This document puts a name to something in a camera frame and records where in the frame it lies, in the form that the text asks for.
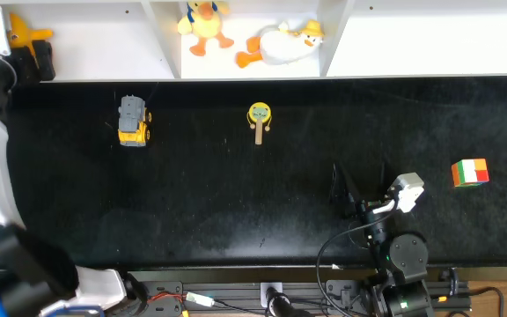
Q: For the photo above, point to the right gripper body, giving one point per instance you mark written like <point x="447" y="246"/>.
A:
<point x="373" y="205"/>

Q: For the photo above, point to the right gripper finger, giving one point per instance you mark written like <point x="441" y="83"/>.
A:
<point x="346" y="193"/>
<point x="384" y="176"/>

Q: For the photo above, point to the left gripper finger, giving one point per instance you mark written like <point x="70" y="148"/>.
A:
<point x="46" y="61"/>

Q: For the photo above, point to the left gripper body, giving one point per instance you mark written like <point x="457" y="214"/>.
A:
<point x="24" y="68"/>

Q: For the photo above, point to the yellow rubber duck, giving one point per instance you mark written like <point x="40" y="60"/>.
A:
<point x="20" y="33"/>

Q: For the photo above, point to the grey and yellow toy truck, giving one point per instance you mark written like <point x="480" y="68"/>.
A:
<point x="132" y="121"/>

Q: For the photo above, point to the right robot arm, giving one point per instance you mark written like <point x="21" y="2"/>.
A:
<point x="406" y="255"/>

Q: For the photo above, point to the white shelf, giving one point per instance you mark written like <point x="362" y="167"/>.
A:
<point x="104" y="48"/>

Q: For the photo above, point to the many-coloured puzzle cube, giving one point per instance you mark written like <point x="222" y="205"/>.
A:
<point x="470" y="172"/>

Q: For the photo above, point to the yellow rattle drum toy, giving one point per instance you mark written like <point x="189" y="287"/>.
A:
<point x="259" y="113"/>

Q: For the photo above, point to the white plush duck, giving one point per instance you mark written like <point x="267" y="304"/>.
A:
<point x="284" y="46"/>

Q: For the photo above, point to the yellow plush duck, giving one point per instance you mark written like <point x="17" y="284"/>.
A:
<point x="205" y="24"/>

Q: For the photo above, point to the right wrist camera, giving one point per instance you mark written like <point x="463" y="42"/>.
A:
<point x="408" y="189"/>

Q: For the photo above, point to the mounting rail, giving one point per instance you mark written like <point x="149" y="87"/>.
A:
<point x="236" y="299"/>

